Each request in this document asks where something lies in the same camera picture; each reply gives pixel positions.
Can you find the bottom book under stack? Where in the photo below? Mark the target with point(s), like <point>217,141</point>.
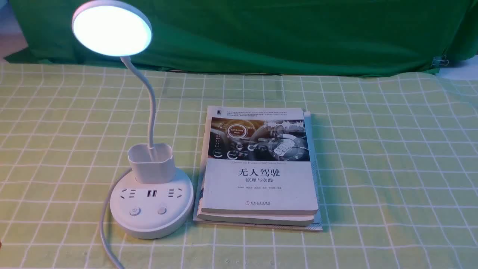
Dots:
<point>316,194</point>

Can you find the metal binder clip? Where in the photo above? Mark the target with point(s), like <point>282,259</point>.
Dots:
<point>440,61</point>

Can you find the green backdrop cloth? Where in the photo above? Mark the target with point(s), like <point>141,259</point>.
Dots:
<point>368,38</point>

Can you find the top white self-driving book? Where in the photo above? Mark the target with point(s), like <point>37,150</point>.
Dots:
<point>259,183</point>

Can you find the white desk lamp with sockets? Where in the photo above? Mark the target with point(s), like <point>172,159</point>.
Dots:
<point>154,199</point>

